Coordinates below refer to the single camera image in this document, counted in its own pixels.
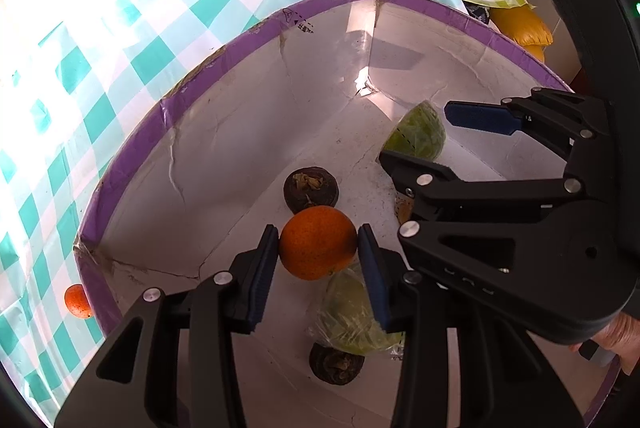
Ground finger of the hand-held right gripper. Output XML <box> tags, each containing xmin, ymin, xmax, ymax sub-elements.
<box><xmin>379</xmin><ymin>149</ymin><xmax>583</xmax><ymax>334</ymax></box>
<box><xmin>444</xmin><ymin>87</ymin><xmax>615</xmax><ymax>165</ymax></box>

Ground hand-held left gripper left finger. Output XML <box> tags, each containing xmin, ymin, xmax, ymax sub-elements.
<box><xmin>54</xmin><ymin>224</ymin><xmax>281</xmax><ymax>428</ymax></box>

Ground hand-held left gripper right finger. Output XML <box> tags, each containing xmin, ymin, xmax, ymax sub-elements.
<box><xmin>356</xmin><ymin>223</ymin><xmax>586</xmax><ymax>428</ymax></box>

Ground plastic green fruit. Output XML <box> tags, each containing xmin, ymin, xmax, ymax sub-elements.
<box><xmin>306</xmin><ymin>263</ymin><xmax>406</xmax><ymax>356</ymax></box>

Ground green halved fruit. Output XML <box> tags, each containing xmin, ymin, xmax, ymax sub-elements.
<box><xmin>385</xmin><ymin>100</ymin><xmax>447</xmax><ymax>160</ymax></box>

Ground orange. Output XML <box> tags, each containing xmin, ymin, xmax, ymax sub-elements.
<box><xmin>278</xmin><ymin>205</ymin><xmax>358</xmax><ymax>281</ymax></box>
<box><xmin>64</xmin><ymin>284</ymin><xmax>94</xmax><ymax>320</ymax></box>

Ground purple cardboard box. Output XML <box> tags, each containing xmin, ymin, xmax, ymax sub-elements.
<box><xmin>74</xmin><ymin>0</ymin><xmax>626</xmax><ymax>428</ymax></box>

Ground dark water chestnut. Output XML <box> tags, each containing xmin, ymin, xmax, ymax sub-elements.
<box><xmin>283</xmin><ymin>166</ymin><xmax>340</xmax><ymax>214</ymax></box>
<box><xmin>308</xmin><ymin>342</ymin><xmax>366</xmax><ymax>386</ymax></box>

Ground person's right hand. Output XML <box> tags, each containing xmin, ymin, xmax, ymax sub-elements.
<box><xmin>570</xmin><ymin>312</ymin><xmax>637</xmax><ymax>376</ymax></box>

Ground teal white checked tablecloth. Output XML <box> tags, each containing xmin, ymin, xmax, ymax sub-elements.
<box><xmin>0</xmin><ymin>0</ymin><xmax>471</xmax><ymax>424</ymax></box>

